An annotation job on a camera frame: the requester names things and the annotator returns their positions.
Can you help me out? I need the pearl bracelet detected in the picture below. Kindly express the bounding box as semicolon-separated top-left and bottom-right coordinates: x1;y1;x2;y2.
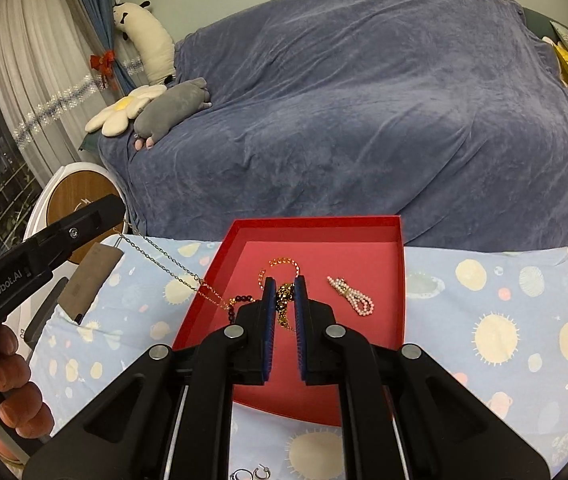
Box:
325;275;376;318

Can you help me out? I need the gold clover pendant necklace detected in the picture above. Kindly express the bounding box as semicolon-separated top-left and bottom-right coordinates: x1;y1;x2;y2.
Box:
116;219;296;334

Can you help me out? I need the red jewelry tray box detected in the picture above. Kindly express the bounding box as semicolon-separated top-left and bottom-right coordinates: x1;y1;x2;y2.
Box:
171;214;408;428

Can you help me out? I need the left hand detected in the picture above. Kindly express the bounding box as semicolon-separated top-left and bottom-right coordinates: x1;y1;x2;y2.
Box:
0;325;54;464

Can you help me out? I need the brown card tag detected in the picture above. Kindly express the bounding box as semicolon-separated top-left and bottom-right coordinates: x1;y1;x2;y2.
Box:
58;244;124;325

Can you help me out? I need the round wooden side table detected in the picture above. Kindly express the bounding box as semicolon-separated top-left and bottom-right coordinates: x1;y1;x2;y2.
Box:
5;160;130;346

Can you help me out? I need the gold hoop earring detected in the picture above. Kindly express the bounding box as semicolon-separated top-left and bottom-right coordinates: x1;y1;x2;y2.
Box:
252;464;271;480

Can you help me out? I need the white flower plush cushion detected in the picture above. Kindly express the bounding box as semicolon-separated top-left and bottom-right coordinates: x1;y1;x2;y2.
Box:
84;84;167;138

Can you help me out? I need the grey plush toy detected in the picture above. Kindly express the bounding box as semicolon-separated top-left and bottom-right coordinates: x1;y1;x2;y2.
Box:
134;77;212;151

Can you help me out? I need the planet print light-blue cloth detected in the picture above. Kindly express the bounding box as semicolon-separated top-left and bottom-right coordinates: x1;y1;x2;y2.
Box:
30;237;568;472

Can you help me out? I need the red curtain tie bow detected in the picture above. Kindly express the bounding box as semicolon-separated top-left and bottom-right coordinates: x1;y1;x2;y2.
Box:
89;49;118;90

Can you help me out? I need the white sheer curtain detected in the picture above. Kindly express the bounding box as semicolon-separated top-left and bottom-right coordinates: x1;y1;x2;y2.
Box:
0;0;113;184

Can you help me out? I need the white long plush toy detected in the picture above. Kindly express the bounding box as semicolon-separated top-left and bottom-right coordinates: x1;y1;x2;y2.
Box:
113;0;176;84

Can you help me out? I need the black bead bracelet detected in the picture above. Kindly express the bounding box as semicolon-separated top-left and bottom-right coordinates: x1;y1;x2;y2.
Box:
226;294;257;325

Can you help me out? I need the green bed frame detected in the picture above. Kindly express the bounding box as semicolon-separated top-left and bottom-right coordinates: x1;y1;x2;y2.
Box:
523;8;560;44

